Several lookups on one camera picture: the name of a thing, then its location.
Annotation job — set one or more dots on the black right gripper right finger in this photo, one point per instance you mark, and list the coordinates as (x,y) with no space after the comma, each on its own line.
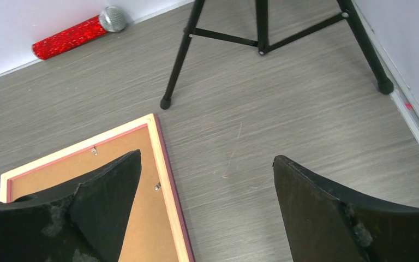
(327,221)

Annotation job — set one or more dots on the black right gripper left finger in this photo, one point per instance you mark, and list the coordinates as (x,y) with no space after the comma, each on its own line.
(82,219)

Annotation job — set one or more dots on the black music stand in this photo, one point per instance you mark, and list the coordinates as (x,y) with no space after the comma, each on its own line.
(348,13)

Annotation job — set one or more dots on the red glitter microphone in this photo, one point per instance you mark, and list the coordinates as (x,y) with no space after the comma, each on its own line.
(110,20)

